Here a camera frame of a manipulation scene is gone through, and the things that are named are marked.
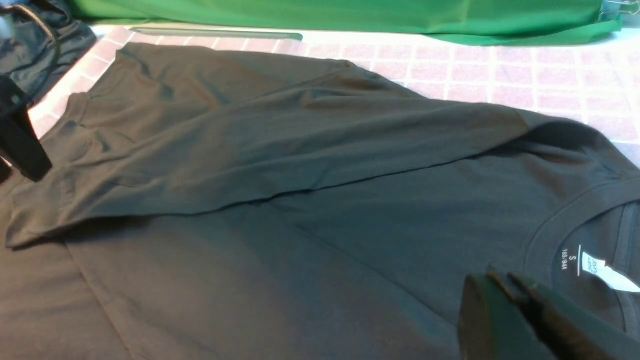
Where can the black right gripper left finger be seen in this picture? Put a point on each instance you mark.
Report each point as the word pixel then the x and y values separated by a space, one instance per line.
pixel 491 325

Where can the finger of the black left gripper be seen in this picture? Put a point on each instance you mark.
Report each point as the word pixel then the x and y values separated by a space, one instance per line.
pixel 19 143

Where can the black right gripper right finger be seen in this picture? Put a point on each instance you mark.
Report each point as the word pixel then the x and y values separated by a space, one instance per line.
pixel 565 329

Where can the gray long sleeve shirt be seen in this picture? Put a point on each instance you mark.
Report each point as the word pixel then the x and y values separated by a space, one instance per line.
pixel 223 205

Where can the dark gray crumpled garment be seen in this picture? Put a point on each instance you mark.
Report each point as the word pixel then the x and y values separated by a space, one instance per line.
pixel 47 43

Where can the green backdrop cloth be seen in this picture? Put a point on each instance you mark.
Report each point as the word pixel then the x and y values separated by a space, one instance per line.
pixel 467 22

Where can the silver binder clip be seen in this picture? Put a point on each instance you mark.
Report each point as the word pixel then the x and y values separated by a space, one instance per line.
pixel 616 9

